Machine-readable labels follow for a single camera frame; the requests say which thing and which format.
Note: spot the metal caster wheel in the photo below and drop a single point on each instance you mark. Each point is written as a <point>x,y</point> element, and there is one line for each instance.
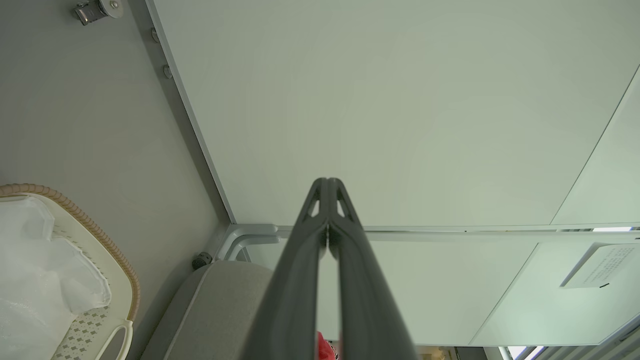
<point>95,11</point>

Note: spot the white translucent basket liner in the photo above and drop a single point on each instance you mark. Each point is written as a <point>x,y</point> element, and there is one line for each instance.
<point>35,280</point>

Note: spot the grey metal sofa frame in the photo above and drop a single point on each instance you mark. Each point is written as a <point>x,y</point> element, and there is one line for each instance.
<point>240,232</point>

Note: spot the red garment with white trim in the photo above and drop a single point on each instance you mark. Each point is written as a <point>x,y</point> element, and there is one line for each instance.
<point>324,350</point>

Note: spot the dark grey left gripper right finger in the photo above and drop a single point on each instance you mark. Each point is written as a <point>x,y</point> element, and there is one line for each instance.
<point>365,310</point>

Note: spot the grey wall bolt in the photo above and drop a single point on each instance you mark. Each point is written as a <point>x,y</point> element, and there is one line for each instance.
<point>167,72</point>
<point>155,35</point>

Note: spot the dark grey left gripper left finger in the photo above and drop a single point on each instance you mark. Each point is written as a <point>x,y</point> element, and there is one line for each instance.
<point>295,300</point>

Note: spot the white paper wall notice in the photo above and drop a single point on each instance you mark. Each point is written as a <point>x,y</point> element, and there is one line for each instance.
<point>600,265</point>

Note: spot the woven laundry basket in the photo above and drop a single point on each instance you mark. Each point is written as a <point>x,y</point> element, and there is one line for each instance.
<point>90,325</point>

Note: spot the black round foot cap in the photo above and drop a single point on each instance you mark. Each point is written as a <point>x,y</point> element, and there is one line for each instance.
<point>202,260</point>

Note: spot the grey fabric sofa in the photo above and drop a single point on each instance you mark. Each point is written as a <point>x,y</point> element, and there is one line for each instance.
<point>215,315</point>

